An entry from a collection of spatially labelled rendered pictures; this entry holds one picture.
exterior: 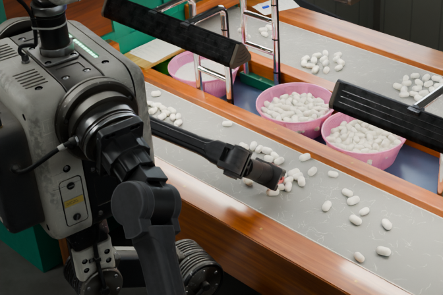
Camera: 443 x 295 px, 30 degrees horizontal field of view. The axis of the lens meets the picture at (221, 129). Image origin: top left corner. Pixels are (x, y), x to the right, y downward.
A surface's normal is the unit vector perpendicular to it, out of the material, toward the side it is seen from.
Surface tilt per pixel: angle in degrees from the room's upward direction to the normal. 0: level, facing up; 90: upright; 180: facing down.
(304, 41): 0
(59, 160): 90
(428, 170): 0
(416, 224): 0
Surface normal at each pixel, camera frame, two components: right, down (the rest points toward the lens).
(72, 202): 0.55, 0.41
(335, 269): -0.07, -0.84
